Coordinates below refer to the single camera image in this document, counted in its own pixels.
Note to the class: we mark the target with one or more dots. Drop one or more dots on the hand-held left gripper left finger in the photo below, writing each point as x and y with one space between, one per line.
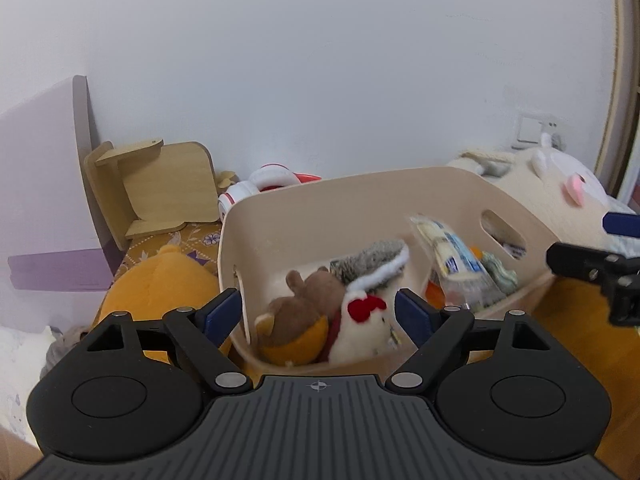
220 316

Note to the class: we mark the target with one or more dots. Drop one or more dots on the clear snack packet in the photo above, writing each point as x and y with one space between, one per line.
450 255

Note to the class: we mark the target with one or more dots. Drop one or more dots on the beige plastic container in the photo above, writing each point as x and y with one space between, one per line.
280 230

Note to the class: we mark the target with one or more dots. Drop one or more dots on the grey hedgehog plush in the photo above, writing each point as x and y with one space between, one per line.
370 262

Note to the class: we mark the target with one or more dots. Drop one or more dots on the cream door frame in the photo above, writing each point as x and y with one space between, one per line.
622 70

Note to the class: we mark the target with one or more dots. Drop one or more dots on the white sheep plush pillow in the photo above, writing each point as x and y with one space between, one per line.
555 190

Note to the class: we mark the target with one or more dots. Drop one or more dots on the wooden stand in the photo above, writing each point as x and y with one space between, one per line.
170 185

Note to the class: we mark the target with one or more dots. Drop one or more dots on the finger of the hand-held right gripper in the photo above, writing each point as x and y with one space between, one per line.
622 224
580 260

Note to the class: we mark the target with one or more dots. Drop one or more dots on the white wall socket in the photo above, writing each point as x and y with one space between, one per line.
537 127

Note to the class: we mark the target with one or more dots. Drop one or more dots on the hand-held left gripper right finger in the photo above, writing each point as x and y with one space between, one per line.
412 316

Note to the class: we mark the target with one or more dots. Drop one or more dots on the purple board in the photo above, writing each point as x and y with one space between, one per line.
45 175

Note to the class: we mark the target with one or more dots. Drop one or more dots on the white printed bedding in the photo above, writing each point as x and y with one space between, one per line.
22 375

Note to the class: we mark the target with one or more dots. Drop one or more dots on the white red headphones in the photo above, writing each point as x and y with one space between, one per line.
260 182

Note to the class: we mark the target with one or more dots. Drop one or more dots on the orange plastic bottle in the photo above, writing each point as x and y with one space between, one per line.
434 294

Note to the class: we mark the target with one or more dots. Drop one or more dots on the grey braided cushion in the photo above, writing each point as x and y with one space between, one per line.
65 350

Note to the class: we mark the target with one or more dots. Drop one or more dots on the brown floral cloth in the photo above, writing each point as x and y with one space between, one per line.
195 240

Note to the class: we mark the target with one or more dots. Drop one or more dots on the orange dog plush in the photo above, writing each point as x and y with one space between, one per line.
160 290

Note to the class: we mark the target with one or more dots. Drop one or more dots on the white red chicken plush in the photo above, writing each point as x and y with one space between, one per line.
362 332

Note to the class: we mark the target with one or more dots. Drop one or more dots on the green plaid scrunchie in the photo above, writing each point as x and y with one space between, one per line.
500 272

